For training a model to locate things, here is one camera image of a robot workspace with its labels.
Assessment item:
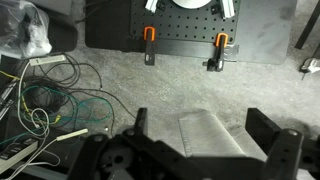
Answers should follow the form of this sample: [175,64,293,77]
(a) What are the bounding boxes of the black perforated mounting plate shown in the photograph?
[129,0,241,44]

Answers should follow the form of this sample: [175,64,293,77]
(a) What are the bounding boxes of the white plug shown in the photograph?
[298,57,320,81]

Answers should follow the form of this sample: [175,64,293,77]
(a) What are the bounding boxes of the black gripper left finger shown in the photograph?
[122,107,149,138]

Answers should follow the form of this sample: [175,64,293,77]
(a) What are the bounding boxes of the large grey woven curtain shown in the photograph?
[178,109,268,163]

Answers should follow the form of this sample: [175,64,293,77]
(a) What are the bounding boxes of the white power strip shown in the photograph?
[29,54,67,67]

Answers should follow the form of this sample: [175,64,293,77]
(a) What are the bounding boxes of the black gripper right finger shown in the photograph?
[245,107,305,158]

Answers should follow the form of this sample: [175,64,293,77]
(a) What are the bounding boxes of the black base platform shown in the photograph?
[84,0,298,65]

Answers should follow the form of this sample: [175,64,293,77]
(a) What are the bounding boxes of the white cable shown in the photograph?
[4,61,61,180]

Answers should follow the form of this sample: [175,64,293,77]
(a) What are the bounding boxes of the orange black bar clamp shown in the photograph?
[143,25,157,67]

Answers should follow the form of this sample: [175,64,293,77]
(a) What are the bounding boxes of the grey power strip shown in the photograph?
[0,138,40,174]

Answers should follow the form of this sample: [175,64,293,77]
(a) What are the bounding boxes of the green cable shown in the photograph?
[0,84,114,148]

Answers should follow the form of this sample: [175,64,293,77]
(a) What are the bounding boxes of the orange black clamp silver jaw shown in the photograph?
[202,32,240,73]

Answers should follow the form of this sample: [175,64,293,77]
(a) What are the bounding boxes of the yellow cable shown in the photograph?
[0,69,63,126]

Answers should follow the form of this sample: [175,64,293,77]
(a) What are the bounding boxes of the tangled thin black cable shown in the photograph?
[19,53,138,134]

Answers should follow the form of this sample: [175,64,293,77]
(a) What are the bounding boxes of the clear plastic bag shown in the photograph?
[0,0,53,60]

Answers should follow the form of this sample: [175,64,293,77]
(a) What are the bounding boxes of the white stick adapter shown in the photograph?
[56,128,90,142]

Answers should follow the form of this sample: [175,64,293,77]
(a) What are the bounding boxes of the black table leg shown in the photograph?
[294,0,320,50]

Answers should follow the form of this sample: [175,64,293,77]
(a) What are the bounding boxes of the aluminium extrusion bar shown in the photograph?
[219,0,236,20]
[144,0,158,14]

